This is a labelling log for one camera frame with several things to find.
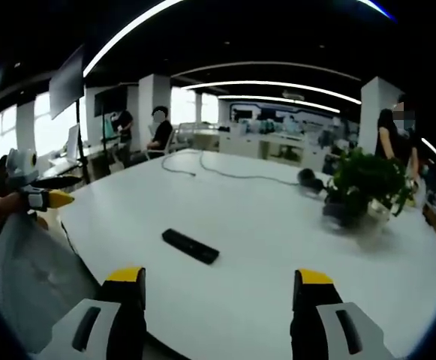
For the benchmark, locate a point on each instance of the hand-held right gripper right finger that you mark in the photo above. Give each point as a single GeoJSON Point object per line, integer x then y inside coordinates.
{"type": "Point", "coordinates": [330, 322]}

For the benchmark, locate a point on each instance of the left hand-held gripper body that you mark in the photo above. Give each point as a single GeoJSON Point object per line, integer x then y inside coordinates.
{"type": "Point", "coordinates": [21, 170]}

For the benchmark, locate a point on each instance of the black monitor on stand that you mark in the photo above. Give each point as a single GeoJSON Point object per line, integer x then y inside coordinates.
{"type": "Point", "coordinates": [65, 86]}

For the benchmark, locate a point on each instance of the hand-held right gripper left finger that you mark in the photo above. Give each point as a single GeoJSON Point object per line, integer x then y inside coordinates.
{"type": "Point", "coordinates": [101, 322]}

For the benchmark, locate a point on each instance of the green potted plant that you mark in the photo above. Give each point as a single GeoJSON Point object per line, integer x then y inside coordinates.
{"type": "Point", "coordinates": [367, 187]}

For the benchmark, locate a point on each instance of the black remote control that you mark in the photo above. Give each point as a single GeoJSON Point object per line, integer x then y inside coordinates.
{"type": "Point", "coordinates": [190, 246]}

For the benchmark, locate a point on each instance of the grey mesh office chair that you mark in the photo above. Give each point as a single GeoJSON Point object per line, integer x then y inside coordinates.
{"type": "Point", "coordinates": [33, 277]}

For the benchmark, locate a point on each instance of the white computer monitor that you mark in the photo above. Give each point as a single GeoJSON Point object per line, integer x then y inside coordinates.
{"type": "Point", "coordinates": [73, 142]}

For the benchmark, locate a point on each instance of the white office chair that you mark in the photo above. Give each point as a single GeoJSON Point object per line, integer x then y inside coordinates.
{"type": "Point", "coordinates": [161, 146]}

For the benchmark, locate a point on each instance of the black round device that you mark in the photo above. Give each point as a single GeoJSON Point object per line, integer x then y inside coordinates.
{"type": "Point", "coordinates": [310, 182]}

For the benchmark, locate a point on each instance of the white office desk row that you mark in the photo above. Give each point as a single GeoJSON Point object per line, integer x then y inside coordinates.
{"type": "Point", "coordinates": [259, 140]}

